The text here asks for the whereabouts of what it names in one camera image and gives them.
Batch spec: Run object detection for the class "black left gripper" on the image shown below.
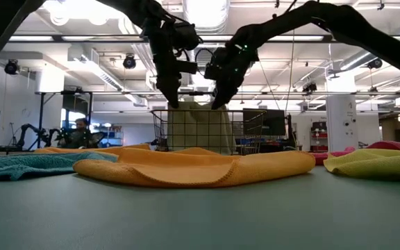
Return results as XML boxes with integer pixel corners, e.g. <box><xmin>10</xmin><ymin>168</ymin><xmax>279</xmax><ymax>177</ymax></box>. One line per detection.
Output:
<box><xmin>143</xmin><ymin>13</ymin><xmax>201</xmax><ymax>108</ymax></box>

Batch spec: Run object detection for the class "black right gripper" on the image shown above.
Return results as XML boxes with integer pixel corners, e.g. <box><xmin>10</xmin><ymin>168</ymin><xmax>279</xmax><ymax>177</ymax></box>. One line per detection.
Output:
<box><xmin>210</xmin><ymin>34</ymin><xmax>260</xmax><ymax>110</ymax></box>

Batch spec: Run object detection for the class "pale green microfiber towel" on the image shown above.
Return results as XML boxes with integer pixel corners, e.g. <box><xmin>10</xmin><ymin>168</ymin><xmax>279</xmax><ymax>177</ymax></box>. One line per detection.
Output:
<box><xmin>167</xmin><ymin>100</ymin><xmax>238</xmax><ymax>156</ymax></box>

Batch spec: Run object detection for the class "orange microfiber towel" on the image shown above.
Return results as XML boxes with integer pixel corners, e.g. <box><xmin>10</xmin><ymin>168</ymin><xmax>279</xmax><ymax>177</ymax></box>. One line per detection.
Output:
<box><xmin>33</xmin><ymin>144</ymin><xmax>152</xmax><ymax>157</ymax></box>
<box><xmin>72</xmin><ymin>147</ymin><xmax>317</xmax><ymax>190</ymax></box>

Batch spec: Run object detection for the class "yellow microfiber towel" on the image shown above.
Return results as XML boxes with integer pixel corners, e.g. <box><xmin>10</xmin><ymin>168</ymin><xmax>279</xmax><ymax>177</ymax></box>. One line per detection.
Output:
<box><xmin>323</xmin><ymin>148</ymin><xmax>400</xmax><ymax>183</ymax></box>

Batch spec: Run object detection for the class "teal microfiber towel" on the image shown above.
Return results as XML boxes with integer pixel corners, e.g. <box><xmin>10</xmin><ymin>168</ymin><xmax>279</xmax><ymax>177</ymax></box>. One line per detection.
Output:
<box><xmin>0</xmin><ymin>151</ymin><xmax>119</xmax><ymax>183</ymax></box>

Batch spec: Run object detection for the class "pink microfiber towel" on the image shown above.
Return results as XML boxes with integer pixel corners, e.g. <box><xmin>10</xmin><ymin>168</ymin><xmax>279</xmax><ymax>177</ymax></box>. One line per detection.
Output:
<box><xmin>312</xmin><ymin>140</ymin><xmax>400</xmax><ymax>166</ymax></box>

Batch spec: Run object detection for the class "black ceiling spotlight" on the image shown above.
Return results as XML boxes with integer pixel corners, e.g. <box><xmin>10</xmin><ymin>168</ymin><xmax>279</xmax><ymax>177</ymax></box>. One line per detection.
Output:
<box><xmin>366</xmin><ymin>57</ymin><xmax>383</xmax><ymax>70</ymax></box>
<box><xmin>122</xmin><ymin>53</ymin><xmax>138</xmax><ymax>70</ymax></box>
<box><xmin>3</xmin><ymin>58</ymin><xmax>20</xmax><ymax>76</ymax></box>
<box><xmin>301</xmin><ymin>81</ymin><xmax>319</xmax><ymax>94</ymax></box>

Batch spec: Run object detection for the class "large black monitor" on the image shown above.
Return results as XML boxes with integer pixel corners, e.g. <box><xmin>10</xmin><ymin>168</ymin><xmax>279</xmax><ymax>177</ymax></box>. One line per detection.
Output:
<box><xmin>242</xmin><ymin>108</ymin><xmax>287</xmax><ymax>137</ymax></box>

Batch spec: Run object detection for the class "black overhead light bar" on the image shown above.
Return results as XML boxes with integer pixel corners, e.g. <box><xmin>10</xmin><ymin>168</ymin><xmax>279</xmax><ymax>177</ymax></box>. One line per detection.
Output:
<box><xmin>0</xmin><ymin>33</ymin><xmax>400</xmax><ymax>44</ymax></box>

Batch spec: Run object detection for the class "blue storage shelf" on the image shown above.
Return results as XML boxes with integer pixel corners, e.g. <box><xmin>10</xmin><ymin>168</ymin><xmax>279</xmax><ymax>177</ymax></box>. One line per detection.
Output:
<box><xmin>97</xmin><ymin>122</ymin><xmax>124</xmax><ymax>147</ymax></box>

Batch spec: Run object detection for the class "person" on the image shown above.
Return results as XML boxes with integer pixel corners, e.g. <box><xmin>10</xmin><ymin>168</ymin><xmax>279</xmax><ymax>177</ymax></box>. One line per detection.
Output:
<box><xmin>58</xmin><ymin>117</ymin><xmax>101</xmax><ymax>149</ymax></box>

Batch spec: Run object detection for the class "red tool cart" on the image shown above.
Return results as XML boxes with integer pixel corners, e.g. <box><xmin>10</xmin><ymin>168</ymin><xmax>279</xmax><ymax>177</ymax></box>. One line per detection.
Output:
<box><xmin>310</xmin><ymin>121</ymin><xmax>328</xmax><ymax>153</ymax></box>

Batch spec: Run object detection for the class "white column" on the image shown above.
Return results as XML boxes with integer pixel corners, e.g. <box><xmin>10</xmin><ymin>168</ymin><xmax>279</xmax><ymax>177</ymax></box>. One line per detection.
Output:
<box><xmin>326</xmin><ymin>72</ymin><xmax>359</xmax><ymax>153</ymax></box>

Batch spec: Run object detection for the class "green table mat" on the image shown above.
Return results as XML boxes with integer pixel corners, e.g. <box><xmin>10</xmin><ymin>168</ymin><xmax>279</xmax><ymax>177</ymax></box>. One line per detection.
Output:
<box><xmin>0</xmin><ymin>162</ymin><xmax>400</xmax><ymax>250</ymax></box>

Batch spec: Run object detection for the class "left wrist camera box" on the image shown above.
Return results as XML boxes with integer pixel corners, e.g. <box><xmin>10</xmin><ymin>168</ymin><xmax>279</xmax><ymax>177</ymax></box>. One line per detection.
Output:
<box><xmin>177</xmin><ymin>59</ymin><xmax>199</xmax><ymax>75</ymax></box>

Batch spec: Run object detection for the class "black wire basket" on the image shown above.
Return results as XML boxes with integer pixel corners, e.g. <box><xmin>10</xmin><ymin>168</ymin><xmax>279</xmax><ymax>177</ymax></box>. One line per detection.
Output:
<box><xmin>150</xmin><ymin>109</ymin><xmax>267</xmax><ymax>156</ymax></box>

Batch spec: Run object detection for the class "silver ceiling duct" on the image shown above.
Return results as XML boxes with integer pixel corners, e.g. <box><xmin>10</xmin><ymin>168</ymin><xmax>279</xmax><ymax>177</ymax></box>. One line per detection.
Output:
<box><xmin>182</xmin><ymin>0</ymin><xmax>231</xmax><ymax>35</ymax></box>

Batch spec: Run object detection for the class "black background stand frame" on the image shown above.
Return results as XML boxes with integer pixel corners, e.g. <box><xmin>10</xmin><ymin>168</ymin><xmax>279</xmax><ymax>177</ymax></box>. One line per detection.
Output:
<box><xmin>35</xmin><ymin>90</ymin><xmax>94</xmax><ymax>150</ymax></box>

